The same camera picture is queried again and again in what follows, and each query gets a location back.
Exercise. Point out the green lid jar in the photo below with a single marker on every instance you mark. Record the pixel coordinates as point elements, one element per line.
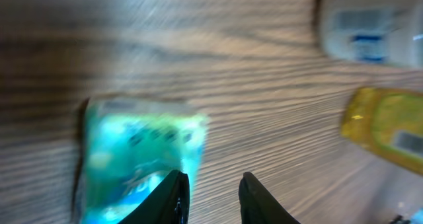
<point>387,32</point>

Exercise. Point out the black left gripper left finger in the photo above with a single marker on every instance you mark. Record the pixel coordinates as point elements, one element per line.
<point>169,203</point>

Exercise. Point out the yellow oil bottle silver cap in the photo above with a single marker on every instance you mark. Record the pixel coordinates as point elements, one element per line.
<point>388,123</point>

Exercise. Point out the small teal box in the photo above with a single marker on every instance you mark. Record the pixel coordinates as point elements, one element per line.
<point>130,144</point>

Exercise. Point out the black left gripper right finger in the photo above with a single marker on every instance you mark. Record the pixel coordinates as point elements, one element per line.
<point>258,205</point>

